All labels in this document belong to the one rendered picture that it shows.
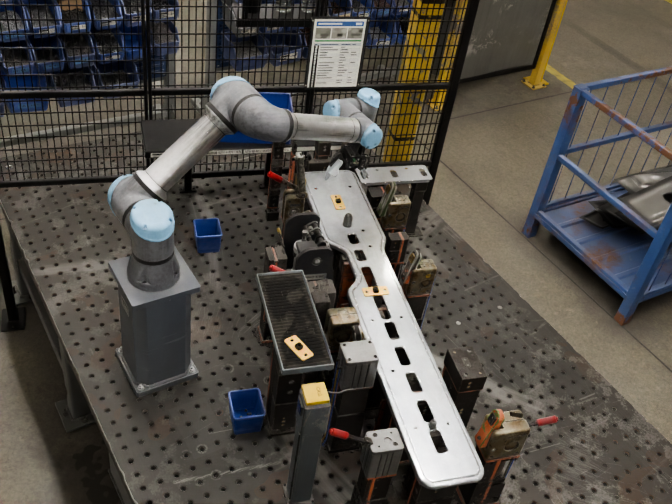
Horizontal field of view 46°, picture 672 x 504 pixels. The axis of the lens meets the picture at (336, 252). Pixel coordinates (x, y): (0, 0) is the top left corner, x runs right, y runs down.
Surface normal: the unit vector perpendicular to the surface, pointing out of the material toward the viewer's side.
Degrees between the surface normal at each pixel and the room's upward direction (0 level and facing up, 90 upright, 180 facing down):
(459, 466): 0
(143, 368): 90
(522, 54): 93
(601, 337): 0
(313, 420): 90
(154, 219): 7
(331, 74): 90
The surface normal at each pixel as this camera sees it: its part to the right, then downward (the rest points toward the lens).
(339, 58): 0.26, 0.66
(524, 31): 0.48, 0.63
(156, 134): 0.12, -0.75
